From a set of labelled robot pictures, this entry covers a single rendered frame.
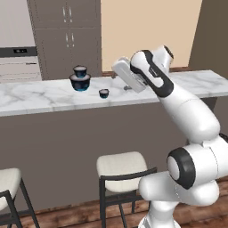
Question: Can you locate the white built-in oven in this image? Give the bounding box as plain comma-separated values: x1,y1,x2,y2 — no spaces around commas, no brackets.
0,45,43,84

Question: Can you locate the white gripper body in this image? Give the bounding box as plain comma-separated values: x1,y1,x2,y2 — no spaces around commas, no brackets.
111,57,148,94

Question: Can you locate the cream bar stool black frame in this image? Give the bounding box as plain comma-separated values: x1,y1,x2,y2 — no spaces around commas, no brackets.
95,151,159,228
0,167,41,228

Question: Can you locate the medium blue yogurt container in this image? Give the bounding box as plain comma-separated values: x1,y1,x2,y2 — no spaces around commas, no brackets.
72,65,88,79

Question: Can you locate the small blue yogurt container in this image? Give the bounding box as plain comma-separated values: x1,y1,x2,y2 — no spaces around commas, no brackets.
98,88,110,100

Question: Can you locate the grey kitchen island marble top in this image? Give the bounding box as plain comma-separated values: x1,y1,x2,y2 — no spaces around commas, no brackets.
0,69,228,216

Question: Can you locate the grey tall cupboard run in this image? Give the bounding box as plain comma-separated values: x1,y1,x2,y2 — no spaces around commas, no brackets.
27,0,103,81

